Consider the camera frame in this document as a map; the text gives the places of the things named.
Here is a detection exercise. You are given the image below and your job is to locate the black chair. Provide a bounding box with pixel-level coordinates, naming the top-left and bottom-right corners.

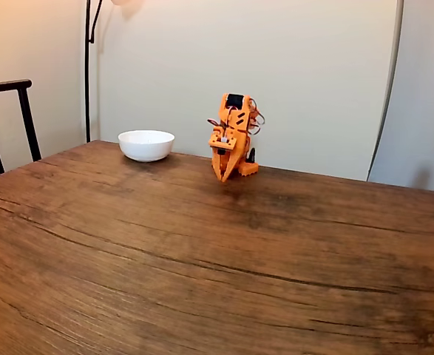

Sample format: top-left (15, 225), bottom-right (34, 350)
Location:
top-left (0, 78), bottom-right (43, 175)

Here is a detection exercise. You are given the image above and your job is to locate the orange gripper camera mount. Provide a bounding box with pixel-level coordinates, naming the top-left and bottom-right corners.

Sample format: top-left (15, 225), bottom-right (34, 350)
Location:
top-left (208, 132), bottom-right (240, 151)

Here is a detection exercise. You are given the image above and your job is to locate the white bowl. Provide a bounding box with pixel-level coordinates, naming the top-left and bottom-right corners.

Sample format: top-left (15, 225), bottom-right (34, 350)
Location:
top-left (118, 129), bottom-right (176, 163)

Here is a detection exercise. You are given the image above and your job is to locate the black floor lamp pole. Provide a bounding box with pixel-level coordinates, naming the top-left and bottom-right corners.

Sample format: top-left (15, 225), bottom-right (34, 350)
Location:
top-left (84, 0), bottom-right (104, 143)

